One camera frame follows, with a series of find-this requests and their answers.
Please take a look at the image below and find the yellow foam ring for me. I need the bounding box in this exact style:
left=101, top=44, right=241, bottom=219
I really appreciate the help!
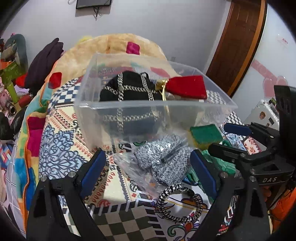
left=77, top=34, right=93, bottom=45

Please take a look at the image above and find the grey green plush toy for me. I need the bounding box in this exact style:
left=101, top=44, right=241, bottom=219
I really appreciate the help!
left=1, top=34, right=28, bottom=71

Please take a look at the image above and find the dark purple clothing pile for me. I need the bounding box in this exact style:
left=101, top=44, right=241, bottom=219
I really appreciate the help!
left=25, top=38, right=64, bottom=96

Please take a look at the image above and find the yellow plush blanket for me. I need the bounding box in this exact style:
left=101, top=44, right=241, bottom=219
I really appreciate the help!
left=14, top=34, right=165, bottom=222

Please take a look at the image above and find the red cylinder can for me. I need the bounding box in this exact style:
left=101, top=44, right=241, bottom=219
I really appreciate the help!
left=18, top=93, right=33, bottom=108

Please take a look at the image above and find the grey knitted cloth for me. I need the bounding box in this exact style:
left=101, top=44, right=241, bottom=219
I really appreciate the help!
left=133, top=134, right=194, bottom=186

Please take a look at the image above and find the black pouch with chain pattern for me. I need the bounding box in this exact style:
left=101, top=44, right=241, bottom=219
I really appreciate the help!
left=99, top=71, right=164, bottom=137

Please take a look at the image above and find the black white braided hairband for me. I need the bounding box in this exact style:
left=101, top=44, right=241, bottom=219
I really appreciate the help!
left=155, top=183, right=204, bottom=224

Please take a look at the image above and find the brown wooden door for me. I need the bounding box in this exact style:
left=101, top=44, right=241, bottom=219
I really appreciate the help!
left=206, top=1, right=267, bottom=97

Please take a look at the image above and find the small black monitor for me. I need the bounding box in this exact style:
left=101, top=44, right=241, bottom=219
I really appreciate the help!
left=76, top=0, right=112, bottom=9

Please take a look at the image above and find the green storage box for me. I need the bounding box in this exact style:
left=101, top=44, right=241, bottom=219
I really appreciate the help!
left=1, top=61, right=26, bottom=85

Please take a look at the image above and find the green knitted cloth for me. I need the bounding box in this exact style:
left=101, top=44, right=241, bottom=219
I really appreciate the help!
left=183, top=145, right=236, bottom=186

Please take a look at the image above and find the orange sleeve forearm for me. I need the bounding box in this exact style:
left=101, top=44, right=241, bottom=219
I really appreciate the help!
left=269, top=189, right=296, bottom=232

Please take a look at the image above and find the pink rabbit figurine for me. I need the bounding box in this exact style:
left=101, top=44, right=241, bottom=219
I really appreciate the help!
left=0, top=80, right=9, bottom=109

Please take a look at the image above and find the black plastic bag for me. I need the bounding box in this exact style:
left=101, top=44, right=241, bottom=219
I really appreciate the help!
left=0, top=107, right=27, bottom=141

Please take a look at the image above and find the green bottle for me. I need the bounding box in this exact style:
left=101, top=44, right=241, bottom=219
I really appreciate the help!
left=6, top=82, right=19, bottom=104

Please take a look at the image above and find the patterned patchwork bedsheet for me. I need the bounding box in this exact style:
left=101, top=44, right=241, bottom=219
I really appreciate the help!
left=38, top=77, right=266, bottom=241

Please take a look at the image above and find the red pouch with gold cord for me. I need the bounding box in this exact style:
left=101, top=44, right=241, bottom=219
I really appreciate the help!
left=155, top=75, right=207, bottom=100

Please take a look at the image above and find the white wardrobe door with hearts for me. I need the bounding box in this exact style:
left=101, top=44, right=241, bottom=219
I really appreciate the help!
left=232, top=4, right=295, bottom=121

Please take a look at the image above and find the clear plastic storage box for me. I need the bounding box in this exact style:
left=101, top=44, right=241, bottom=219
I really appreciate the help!
left=74, top=53, right=237, bottom=150

